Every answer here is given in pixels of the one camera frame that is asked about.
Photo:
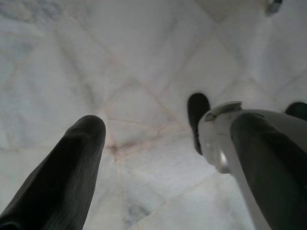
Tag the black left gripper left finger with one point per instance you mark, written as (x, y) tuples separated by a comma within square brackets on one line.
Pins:
[(60, 172)]

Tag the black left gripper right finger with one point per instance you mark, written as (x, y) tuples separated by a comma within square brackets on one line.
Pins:
[(271, 163)]

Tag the black robot foot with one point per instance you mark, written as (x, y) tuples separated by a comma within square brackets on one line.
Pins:
[(298, 110), (196, 107)]

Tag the metal furniture leg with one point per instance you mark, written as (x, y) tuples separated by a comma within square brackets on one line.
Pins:
[(273, 7)]

